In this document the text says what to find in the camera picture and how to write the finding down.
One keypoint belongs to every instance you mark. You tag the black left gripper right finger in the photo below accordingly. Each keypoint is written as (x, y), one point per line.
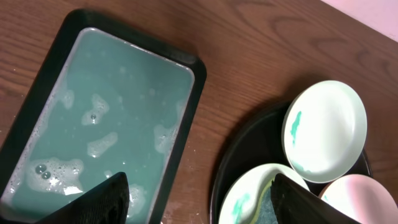
(293, 204)

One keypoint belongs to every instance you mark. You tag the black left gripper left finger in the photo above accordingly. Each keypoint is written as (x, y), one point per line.
(107, 203)

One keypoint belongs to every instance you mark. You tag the green yellow sponge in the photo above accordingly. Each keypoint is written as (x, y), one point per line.
(264, 213)

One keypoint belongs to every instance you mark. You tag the mint green plate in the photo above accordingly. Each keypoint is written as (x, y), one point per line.
(240, 202)
(324, 131)

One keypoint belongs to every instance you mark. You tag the white pink plate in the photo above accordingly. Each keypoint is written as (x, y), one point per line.
(361, 198)

